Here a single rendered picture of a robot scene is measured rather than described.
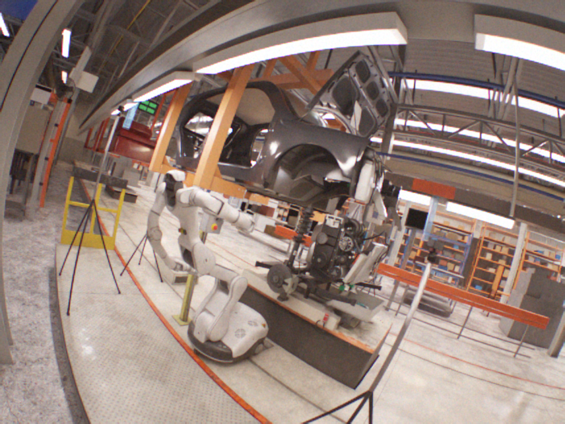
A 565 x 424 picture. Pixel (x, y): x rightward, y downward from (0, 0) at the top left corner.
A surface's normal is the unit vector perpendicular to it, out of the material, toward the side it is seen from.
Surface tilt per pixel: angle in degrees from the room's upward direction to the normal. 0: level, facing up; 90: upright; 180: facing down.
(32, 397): 0
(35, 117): 90
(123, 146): 90
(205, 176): 90
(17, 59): 90
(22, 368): 0
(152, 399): 0
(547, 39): 116
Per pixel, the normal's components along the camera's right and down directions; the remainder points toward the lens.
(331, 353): -0.58, -0.17
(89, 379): 0.29, -0.96
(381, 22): -0.65, 0.28
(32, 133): 0.76, 0.25
